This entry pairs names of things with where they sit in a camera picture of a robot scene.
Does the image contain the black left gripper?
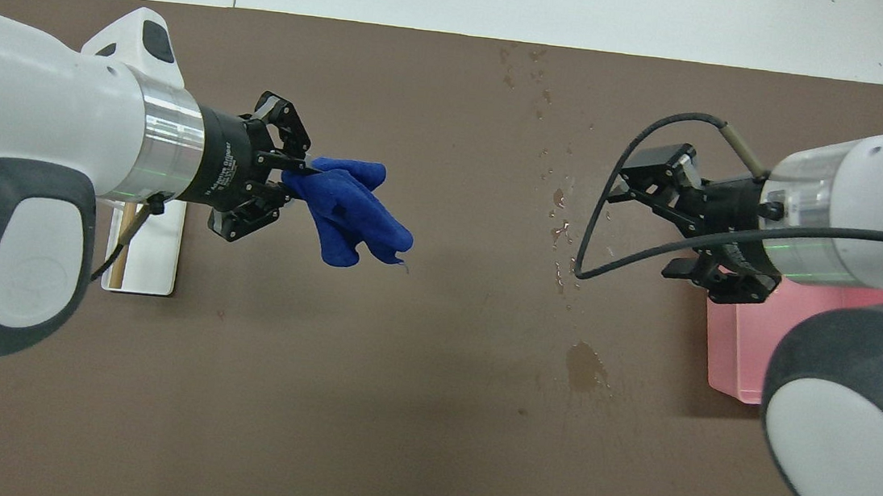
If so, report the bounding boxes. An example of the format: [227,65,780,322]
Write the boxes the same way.
[173,84,329,252]

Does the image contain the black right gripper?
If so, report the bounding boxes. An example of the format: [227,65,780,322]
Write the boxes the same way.
[598,136,794,309]

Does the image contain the blue towel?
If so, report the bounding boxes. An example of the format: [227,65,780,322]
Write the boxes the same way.
[274,152,423,275]

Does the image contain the pink plastic bin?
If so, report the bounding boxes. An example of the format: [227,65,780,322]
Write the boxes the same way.
[698,270,883,418]

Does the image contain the white rack base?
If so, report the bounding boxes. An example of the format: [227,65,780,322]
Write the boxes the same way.
[100,194,188,299]

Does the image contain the wooden rod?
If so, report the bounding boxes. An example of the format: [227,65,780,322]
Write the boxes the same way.
[108,201,140,290]

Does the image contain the brown table mat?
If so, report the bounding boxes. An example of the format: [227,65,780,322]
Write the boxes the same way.
[0,0,883,496]

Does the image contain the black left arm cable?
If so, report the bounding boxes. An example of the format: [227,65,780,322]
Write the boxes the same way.
[90,189,165,288]

